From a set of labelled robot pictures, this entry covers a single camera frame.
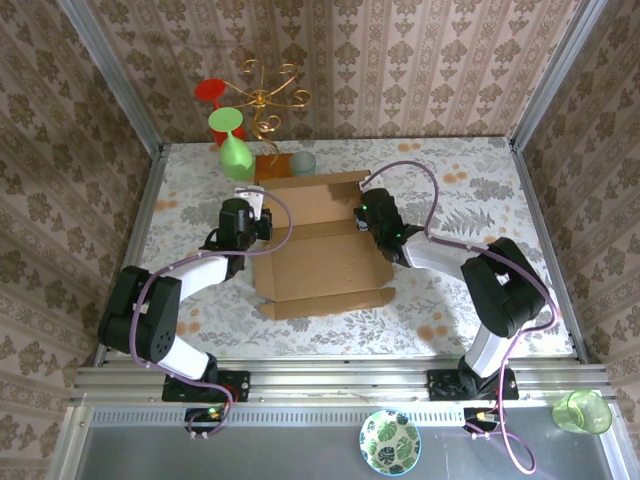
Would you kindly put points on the brown cardboard paper box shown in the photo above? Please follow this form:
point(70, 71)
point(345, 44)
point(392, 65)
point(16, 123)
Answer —
point(320, 260)

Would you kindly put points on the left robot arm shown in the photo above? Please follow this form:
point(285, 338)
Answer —
point(155, 320)

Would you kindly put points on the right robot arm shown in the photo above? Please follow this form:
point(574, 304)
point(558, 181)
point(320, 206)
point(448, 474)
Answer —
point(505, 295)

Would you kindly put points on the green plastic wine glass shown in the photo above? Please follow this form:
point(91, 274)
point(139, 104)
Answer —
point(236, 155)

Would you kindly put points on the pale blue glass cup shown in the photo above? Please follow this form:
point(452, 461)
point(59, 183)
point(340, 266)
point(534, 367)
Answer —
point(303, 164)

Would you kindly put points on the floral patterned table cover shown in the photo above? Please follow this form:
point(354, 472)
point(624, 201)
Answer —
point(350, 340)

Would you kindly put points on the red plastic wine glass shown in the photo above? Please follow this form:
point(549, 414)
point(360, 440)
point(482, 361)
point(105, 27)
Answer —
point(210, 90)

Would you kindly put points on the small black circuit board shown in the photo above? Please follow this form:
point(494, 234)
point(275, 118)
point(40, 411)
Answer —
point(202, 415)
point(480, 417)

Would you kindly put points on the leaf patterned bowl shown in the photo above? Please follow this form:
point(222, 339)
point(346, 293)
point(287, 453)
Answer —
point(390, 442)

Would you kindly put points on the grey metal shelf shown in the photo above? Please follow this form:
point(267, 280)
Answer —
point(280, 455)

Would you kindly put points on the green transparent plastic cup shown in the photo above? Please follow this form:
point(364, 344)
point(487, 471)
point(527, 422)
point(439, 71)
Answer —
point(582, 411)

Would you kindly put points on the aluminium table side rail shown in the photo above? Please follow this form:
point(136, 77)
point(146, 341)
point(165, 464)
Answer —
point(132, 240)
point(547, 240)

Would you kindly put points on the long aluminium mounting rail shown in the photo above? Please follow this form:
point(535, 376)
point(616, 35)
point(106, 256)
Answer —
point(340, 382)

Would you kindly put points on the aluminium frame post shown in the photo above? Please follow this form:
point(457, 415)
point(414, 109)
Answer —
point(115, 80)
point(555, 80)

